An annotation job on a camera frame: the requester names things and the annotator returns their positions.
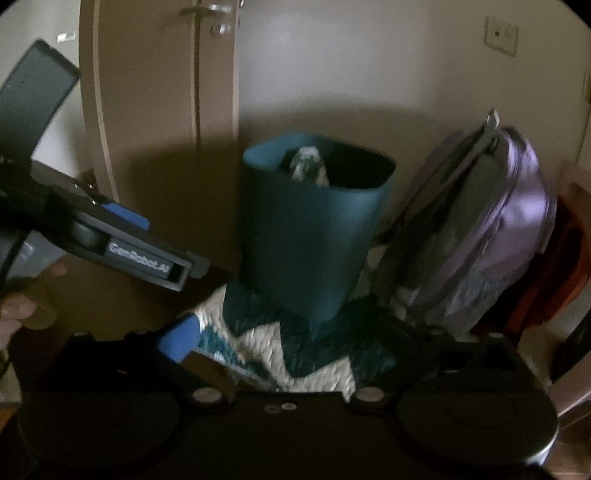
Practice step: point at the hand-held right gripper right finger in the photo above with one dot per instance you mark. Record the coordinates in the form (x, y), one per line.
(401, 344)

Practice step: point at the beige door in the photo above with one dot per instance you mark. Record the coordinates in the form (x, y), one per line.
(152, 115)

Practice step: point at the red bag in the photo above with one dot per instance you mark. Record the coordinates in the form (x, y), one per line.
(563, 277)

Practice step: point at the purple backpack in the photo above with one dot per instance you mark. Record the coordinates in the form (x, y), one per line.
(498, 230)

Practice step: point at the teal trash bin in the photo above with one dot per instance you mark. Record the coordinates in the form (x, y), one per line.
(304, 254)

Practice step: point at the person's left hand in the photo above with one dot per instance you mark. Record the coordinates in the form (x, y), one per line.
(16, 309)

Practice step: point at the teal white zigzag quilt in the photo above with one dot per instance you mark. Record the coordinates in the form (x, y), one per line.
(268, 341)

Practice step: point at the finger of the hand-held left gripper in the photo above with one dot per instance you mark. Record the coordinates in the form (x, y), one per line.
(37, 101)
(124, 214)

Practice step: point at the white wall socket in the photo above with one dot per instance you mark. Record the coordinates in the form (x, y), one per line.
(501, 34)

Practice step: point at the white light switch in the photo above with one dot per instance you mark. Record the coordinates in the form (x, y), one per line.
(67, 36)

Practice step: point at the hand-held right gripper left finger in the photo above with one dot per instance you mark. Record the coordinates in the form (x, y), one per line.
(182, 339)

